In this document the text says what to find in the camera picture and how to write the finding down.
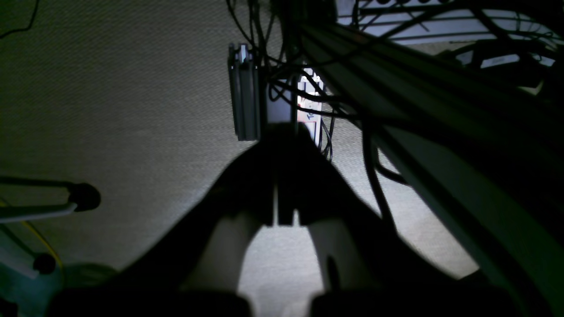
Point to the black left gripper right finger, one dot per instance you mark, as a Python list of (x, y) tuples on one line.
[(367, 270)]

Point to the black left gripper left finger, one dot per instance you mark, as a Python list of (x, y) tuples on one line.
[(194, 270)]

